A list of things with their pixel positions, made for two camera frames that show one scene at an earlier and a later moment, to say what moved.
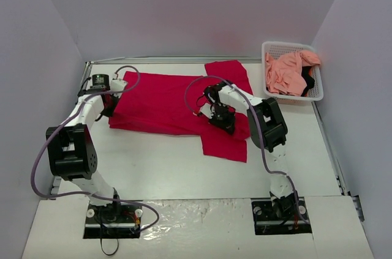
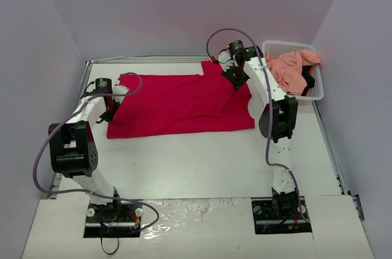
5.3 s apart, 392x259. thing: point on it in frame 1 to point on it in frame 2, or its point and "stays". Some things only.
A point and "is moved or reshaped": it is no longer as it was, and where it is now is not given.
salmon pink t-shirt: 283,73 stays
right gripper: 223,122 to 236,78
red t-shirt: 157,103 is moved or reshaped
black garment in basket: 309,79 stays
